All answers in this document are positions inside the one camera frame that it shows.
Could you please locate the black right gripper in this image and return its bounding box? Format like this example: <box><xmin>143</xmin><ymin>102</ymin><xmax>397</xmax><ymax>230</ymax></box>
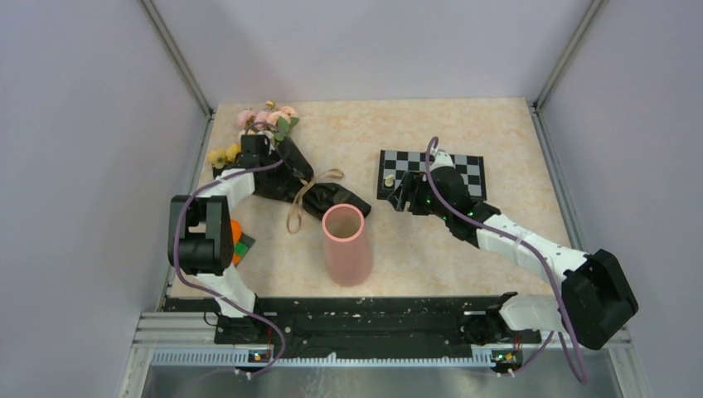
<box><xmin>389</xmin><ymin>170</ymin><xmax>451</xmax><ymax>221</ymax></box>

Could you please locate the flower bouquet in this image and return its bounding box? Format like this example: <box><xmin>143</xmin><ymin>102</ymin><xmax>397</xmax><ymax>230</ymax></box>
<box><xmin>206</xmin><ymin>102</ymin><xmax>371</xmax><ymax>222</ymax></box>

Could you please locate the beige ribbon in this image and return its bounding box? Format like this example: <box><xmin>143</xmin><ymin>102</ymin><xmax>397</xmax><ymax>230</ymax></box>
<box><xmin>286</xmin><ymin>168</ymin><xmax>346</xmax><ymax>235</ymax></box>

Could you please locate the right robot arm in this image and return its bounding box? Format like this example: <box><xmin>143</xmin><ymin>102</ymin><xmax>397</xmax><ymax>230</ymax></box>
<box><xmin>381</xmin><ymin>166</ymin><xmax>639</xmax><ymax>350</ymax></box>

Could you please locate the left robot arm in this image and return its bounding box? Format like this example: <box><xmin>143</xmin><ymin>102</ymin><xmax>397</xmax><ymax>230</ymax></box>
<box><xmin>168</xmin><ymin>135</ymin><xmax>283</xmax><ymax>343</ymax></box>

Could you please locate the pink vase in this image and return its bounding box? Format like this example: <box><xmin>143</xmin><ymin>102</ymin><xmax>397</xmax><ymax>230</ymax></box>
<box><xmin>322</xmin><ymin>204</ymin><xmax>373</xmax><ymax>287</ymax></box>

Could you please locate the black white chessboard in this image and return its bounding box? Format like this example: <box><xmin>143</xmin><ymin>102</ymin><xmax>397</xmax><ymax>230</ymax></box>
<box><xmin>376</xmin><ymin>149</ymin><xmax>487</xmax><ymax>201</ymax></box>

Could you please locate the green toy brick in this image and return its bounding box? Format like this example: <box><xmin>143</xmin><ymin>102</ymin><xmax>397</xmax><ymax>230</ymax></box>
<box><xmin>234</xmin><ymin>242</ymin><xmax>249</xmax><ymax>257</ymax></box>

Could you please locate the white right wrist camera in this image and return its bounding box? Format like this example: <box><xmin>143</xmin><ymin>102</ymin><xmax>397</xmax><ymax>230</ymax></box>
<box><xmin>429</xmin><ymin>151</ymin><xmax>454</xmax><ymax>171</ymax></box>

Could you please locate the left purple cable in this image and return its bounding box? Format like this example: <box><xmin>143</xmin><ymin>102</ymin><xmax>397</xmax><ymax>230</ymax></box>
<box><xmin>172</xmin><ymin>121</ymin><xmax>287</xmax><ymax>379</ymax></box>

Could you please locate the orange ring toy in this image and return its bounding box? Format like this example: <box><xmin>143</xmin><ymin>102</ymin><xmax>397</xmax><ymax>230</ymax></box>
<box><xmin>230</xmin><ymin>219</ymin><xmax>243</xmax><ymax>266</ymax></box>

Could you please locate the aluminium frame rail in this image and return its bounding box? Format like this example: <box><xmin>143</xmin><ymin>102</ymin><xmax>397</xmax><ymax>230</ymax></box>
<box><xmin>137</xmin><ymin>0</ymin><xmax>215</xmax><ymax>119</ymax></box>

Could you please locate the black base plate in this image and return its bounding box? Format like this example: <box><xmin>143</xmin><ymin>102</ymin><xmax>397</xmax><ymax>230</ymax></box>
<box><xmin>214</xmin><ymin>296</ymin><xmax>541</xmax><ymax>359</ymax></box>

